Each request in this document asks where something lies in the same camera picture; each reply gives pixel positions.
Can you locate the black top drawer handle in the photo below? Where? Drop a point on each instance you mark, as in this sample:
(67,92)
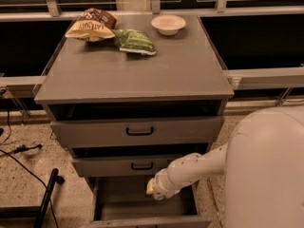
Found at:
(139,132)

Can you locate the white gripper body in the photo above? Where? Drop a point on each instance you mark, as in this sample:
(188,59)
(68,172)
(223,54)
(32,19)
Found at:
(161,184)

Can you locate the grey middle drawer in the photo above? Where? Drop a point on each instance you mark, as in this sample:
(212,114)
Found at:
(115,160)

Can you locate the green chip bag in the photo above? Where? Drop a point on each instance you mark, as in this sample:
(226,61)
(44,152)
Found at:
(134,41)

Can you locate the black stand leg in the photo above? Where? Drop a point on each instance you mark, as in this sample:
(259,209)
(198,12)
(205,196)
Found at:
(38,213)

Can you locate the white bowl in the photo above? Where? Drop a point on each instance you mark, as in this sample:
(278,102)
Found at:
(168,24)

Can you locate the grey drawer cabinet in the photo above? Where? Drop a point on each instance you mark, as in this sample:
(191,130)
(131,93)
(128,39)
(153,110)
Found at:
(123,117)

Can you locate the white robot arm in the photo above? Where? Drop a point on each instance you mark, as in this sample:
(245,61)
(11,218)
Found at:
(263,166)

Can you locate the grey top drawer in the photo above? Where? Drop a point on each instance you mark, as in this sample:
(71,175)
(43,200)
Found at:
(99,125)

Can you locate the grey bottom drawer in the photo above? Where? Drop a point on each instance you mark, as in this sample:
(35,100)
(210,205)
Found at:
(122,202)

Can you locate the grey drawer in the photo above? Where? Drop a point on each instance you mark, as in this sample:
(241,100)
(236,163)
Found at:
(122,202)
(99,125)
(115,160)

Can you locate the black drawer handle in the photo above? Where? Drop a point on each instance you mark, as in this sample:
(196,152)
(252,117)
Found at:
(140,167)
(139,132)

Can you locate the black middle drawer handle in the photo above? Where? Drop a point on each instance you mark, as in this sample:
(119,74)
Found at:
(140,167)

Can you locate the brown yellow chip bag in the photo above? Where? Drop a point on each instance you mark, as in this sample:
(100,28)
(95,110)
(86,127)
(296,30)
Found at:
(93,25)

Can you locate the metal railing frame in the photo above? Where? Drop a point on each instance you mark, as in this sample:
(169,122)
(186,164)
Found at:
(221,51)

